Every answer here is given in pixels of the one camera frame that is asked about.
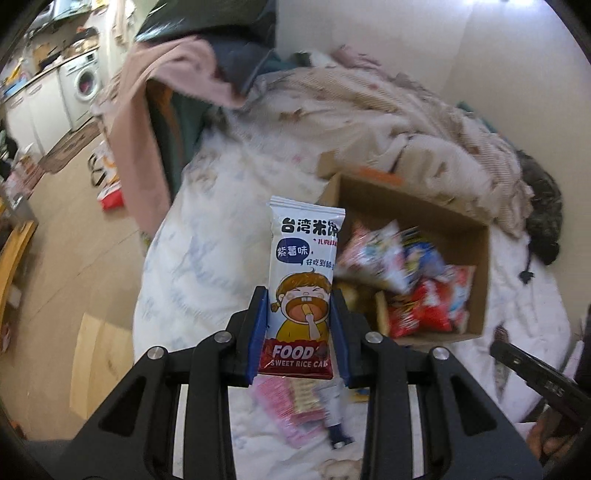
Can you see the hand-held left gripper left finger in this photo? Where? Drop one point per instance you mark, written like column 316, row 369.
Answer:
column 261, row 337

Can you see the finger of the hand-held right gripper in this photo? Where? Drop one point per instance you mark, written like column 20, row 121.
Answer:
column 512, row 362

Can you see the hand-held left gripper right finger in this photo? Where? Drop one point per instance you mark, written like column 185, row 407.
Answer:
column 339, row 341

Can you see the white red rice cake packet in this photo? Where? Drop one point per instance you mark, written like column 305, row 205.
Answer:
column 300, row 277

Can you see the red snack packet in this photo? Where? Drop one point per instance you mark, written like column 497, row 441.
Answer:
column 418, row 314

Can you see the white crinkled snack packet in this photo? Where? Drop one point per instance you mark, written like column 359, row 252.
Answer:
column 392, row 265

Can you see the blue snack packet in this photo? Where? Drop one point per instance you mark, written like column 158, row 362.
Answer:
column 425, row 258

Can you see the brown cardboard box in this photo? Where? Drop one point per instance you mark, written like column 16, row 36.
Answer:
column 418, row 212

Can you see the person's right hand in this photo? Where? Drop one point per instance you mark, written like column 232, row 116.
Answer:
column 547, row 441

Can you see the small white packet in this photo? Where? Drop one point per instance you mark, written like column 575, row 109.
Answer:
column 336, row 415

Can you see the pink wafer packet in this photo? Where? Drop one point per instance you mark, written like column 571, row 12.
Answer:
column 288, row 410

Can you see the white printed bed sheet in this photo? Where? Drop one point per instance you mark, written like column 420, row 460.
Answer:
column 207, row 258

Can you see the dark camouflage cloth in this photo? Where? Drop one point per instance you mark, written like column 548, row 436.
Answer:
column 542, row 207

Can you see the dark green garment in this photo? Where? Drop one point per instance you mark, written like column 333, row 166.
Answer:
column 178, row 138

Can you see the red white shopping bag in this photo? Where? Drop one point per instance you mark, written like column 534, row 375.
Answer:
column 110, row 180

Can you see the beige printed quilt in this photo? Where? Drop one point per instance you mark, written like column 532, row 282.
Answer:
column 369, row 120

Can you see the pink cloth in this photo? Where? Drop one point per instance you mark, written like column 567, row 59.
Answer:
column 138, row 138

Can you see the wooden chair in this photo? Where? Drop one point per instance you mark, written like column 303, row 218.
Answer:
column 14, row 267

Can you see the brown floor mat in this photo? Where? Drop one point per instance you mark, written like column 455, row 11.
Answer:
column 74, row 147

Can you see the navy blue cloth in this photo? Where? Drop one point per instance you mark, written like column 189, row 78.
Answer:
column 240, row 60

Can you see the white washing machine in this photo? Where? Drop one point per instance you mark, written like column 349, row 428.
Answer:
column 82, row 87

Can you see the white kitchen cabinet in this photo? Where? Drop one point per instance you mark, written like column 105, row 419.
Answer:
column 39, row 117

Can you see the black plastic bag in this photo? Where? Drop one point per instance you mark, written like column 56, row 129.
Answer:
column 198, row 16

